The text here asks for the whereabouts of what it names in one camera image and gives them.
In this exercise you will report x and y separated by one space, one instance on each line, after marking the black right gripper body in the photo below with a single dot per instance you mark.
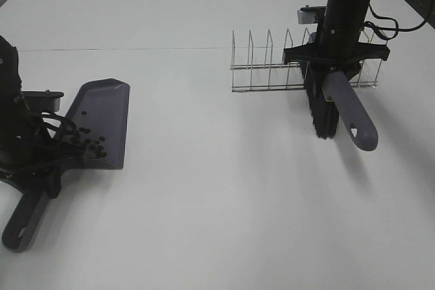
335 50

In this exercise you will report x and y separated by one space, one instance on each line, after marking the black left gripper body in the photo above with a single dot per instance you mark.
37 161

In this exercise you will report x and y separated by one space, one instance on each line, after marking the pile of coffee beans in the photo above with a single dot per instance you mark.
88 136

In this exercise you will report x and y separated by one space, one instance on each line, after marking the purple plastic dustpan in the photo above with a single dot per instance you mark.
107 99

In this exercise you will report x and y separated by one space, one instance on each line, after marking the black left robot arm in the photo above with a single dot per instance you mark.
16 117

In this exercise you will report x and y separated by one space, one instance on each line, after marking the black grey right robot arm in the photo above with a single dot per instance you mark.
347 15

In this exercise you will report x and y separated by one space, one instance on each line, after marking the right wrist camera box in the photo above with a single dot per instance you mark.
311 14

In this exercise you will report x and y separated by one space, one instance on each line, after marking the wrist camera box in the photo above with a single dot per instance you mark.
43 101
311 14

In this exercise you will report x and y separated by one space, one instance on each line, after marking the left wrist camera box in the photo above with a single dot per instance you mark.
43 101

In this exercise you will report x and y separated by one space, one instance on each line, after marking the chrome wire dish rack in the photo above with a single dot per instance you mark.
261 68

